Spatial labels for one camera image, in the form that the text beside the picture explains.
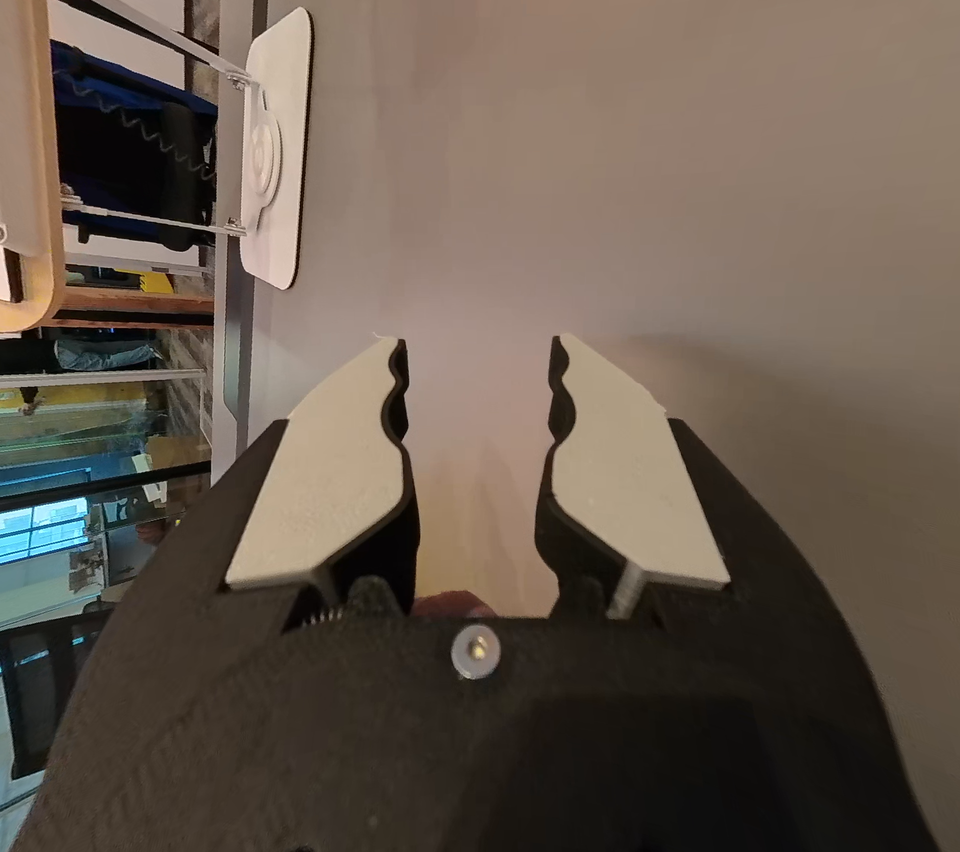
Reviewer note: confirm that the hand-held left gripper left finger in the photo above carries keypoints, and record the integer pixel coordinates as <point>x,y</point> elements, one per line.
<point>322,492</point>

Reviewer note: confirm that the silver monitor stand frame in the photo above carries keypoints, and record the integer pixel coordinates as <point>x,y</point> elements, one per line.
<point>150,218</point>

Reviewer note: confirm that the white computer monitor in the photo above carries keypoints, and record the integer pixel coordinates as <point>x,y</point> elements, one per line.
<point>30,116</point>

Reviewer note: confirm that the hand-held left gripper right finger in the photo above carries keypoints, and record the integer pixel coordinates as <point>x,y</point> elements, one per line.
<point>637,499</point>

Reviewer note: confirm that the dark blue fabric chair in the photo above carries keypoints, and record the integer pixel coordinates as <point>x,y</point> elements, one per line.
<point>112,154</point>

